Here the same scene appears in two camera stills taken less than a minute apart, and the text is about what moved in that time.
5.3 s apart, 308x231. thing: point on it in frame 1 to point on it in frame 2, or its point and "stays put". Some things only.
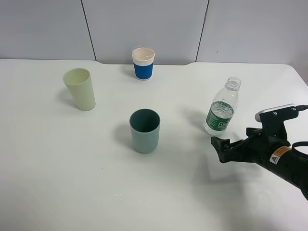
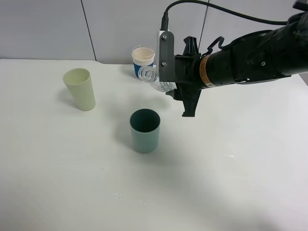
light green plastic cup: x=79 y=81 stays put
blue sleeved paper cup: x=143 y=59 stays put
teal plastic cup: x=145 y=125 stays put
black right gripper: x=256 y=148 to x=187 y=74
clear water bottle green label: x=221 y=112 to x=150 y=74
